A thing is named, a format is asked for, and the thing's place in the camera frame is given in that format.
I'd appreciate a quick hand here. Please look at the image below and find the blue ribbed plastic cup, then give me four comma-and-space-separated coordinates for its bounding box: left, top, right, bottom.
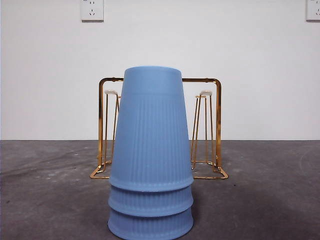
109, 66, 195, 193
107, 202, 195, 237
107, 178, 195, 217

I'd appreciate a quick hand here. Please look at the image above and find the gold wire cup holder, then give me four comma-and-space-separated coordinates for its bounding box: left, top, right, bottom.
89, 77, 229, 180

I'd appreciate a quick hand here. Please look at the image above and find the white wall socket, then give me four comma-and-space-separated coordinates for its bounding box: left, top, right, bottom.
305, 0, 320, 22
80, 0, 105, 22

